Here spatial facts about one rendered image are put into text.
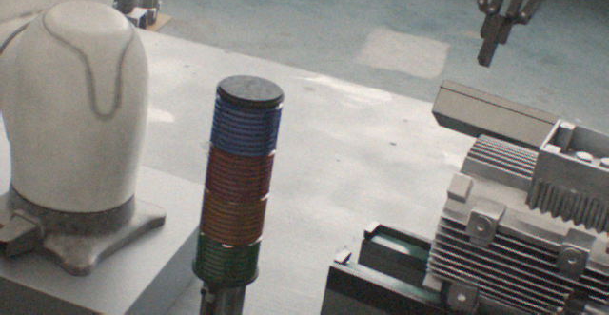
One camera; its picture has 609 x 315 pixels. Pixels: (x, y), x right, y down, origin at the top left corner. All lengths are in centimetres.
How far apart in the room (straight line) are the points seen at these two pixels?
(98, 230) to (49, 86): 19
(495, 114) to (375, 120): 60
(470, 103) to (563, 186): 31
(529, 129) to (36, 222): 63
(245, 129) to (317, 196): 75
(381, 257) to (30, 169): 44
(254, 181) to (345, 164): 84
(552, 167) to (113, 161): 49
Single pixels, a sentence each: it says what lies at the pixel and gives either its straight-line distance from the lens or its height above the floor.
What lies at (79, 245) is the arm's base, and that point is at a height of 91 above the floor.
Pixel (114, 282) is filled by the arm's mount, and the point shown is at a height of 89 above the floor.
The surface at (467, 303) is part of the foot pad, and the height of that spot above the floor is 97.
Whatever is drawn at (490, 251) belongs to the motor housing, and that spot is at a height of 103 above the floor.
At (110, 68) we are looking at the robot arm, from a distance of 112.
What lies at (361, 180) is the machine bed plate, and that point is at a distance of 167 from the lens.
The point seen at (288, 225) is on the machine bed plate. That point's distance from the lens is 150.
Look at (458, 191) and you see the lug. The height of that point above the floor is 108.
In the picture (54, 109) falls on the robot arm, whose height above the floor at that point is 108.
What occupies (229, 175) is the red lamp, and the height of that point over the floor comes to 114.
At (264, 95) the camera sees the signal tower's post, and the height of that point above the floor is 122.
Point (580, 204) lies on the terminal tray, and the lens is 106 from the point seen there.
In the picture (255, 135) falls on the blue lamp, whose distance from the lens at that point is 85.
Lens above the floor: 155
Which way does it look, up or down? 25 degrees down
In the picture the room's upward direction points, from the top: 10 degrees clockwise
